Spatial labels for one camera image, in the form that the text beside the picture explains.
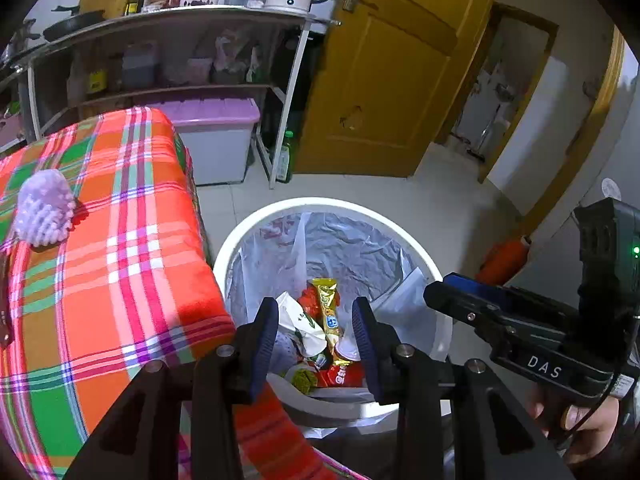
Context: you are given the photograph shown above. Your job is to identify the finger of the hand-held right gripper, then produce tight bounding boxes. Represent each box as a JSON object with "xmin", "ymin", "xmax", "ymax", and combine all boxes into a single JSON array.
[{"xmin": 424, "ymin": 272, "xmax": 513, "ymax": 333}]

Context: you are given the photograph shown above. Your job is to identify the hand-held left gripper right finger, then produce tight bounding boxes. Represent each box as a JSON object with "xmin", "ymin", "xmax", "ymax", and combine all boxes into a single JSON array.
[{"xmin": 351, "ymin": 297, "xmax": 576, "ymax": 480}]

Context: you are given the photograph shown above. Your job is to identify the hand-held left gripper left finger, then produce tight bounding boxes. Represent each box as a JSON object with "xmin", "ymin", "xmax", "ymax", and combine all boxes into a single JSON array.
[{"xmin": 62, "ymin": 297, "xmax": 280, "ymax": 480}]

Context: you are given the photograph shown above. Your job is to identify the green snack packet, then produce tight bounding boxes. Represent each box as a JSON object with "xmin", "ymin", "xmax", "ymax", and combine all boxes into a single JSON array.
[{"xmin": 285, "ymin": 364, "xmax": 317, "ymax": 392}]

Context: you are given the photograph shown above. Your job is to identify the white round trash bin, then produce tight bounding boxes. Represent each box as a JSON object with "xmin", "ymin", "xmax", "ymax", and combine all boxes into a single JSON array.
[{"xmin": 212, "ymin": 197, "xmax": 453, "ymax": 433}]

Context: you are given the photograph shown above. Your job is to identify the person's right hand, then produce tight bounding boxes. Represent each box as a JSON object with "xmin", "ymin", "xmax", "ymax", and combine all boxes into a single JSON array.
[{"xmin": 530, "ymin": 387, "xmax": 623, "ymax": 463}]

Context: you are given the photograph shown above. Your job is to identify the red snack packet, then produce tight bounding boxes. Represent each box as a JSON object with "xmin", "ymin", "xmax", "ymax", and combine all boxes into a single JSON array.
[{"xmin": 317, "ymin": 361, "xmax": 366, "ymax": 389}]

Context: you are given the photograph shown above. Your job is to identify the white crumpled wrapper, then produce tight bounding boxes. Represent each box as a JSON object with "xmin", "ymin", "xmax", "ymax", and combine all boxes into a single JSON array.
[{"xmin": 275, "ymin": 292, "xmax": 326, "ymax": 361}]

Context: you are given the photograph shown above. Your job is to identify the yellow and red snack wrapper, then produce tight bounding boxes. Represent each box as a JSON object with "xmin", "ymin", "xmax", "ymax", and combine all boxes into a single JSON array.
[{"xmin": 311, "ymin": 279, "xmax": 346, "ymax": 348}]

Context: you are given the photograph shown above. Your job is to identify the clear plastic bin liner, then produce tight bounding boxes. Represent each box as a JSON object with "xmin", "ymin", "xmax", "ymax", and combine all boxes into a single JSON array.
[{"xmin": 225, "ymin": 210, "xmax": 446, "ymax": 361}]

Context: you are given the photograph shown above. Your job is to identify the plaid tablecloth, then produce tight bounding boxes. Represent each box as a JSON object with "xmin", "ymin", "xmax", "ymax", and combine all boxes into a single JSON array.
[{"xmin": 0, "ymin": 106, "xmax": 351, "ymax": 480}]

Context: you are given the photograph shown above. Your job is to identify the green bottle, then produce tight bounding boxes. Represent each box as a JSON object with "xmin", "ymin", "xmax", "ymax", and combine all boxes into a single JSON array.
[{"xmin": 275, "ymin": 130, "xmax": 295, "ymax": 184}]

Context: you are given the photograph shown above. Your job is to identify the storage box with purple lid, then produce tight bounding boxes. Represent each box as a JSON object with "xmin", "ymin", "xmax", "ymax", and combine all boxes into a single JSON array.
[{"xmin": 145, "ymin": 97, "xmax": 262, "ymax": 187}]

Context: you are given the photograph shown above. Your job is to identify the yellow wooden door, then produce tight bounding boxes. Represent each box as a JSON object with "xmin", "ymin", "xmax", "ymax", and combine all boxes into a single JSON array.
[{"xmin": 292, "ymin": 0, "xmax": 506, "ymax": 178}]

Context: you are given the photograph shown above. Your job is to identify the white foam fruit net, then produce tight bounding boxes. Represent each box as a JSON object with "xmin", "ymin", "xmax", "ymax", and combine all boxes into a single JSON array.
[{"xmin": 14, "ymin": 169, "xmax": 77, "ymax": 247}]

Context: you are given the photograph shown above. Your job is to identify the pink plastic container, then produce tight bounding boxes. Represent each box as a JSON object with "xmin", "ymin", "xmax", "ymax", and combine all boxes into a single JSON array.
[{"xmin": 187, "ymin": 57, "xmax": 213, "ymax": 86}]

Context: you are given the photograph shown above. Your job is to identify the plastic bags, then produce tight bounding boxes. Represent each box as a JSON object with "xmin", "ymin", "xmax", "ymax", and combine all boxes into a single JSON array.
[{"xmin": 212, "ymin": 27, "xmax": 266, "ymax": 86}]

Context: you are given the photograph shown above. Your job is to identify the dark plastic jug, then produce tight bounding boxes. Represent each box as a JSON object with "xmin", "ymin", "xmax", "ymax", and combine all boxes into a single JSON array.
[{"xmin": 121, "ymin": 42, "xmax": 161, "ymax": 91}]

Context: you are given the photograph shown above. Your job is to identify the metal kitchen shelf rack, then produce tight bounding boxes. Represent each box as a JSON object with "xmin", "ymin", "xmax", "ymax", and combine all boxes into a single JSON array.
[{"xmin": 10, "ymin": 5, "xmax": 342, "ymax": 191}]

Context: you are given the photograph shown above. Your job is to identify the black frying pan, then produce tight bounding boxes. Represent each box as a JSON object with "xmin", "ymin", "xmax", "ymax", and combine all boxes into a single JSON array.
[{"xmin": 42, "ymin": 5, "xmax": 106, "ymax": 43}]

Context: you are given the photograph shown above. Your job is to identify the yellow door frame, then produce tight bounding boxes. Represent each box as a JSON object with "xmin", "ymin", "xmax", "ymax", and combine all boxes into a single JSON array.
[{"xmin": 435, "ymin": 2, "xmax": 626, "ymax": 241}]

